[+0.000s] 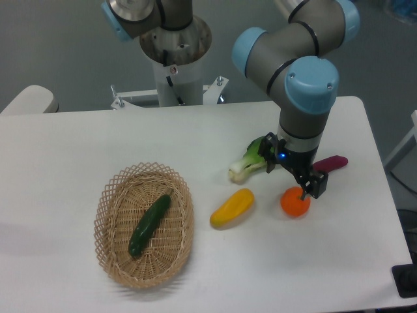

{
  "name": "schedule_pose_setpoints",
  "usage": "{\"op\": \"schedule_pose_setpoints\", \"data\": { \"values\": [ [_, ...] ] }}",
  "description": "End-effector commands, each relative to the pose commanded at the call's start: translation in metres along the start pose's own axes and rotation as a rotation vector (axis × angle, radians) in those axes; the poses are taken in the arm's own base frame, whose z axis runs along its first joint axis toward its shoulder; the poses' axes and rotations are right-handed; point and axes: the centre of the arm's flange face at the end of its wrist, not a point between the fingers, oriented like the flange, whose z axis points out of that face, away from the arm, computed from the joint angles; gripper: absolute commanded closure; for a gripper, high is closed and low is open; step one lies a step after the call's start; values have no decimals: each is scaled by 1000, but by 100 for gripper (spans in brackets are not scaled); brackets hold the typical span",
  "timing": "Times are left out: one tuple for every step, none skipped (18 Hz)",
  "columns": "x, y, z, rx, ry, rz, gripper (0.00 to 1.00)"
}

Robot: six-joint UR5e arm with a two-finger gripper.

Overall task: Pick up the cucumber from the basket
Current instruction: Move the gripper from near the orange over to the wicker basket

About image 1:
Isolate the orange tangerine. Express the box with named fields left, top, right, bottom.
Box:
left=280, top=186, right=311, bottom=217

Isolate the green cucumber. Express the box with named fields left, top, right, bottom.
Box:
left=128, top=188, right=173, bottom=258

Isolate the green white bok choy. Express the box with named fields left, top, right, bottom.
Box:
left=228, top=136, right=267, bottom=184

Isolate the white furniture at right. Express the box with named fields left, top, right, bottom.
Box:
left=382, top=110, right=416, bottom=173

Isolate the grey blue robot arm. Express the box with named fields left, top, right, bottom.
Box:
left=102, top=1, right=360, bottom=198

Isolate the purple eggplant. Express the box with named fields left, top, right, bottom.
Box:
left=313, top=155, right=349, bottom=173

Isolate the oval wicker basket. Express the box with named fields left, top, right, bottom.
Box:
left=94, top=163, right=194, bottom=288

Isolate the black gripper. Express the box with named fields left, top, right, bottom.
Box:
left=258, top=132, right=328, bottom=200

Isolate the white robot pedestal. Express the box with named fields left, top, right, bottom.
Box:
left=111, top=16, right=229, bottom=110

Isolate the white chair armrest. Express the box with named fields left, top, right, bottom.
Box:
left=1, top=85, right=59, bottom=116

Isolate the yellow orange mango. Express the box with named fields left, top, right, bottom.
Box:
left=210, top=188, right=255, bottom=228

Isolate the black device at table edge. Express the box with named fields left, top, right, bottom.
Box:
left=392, top=264, right=416, bottom=299

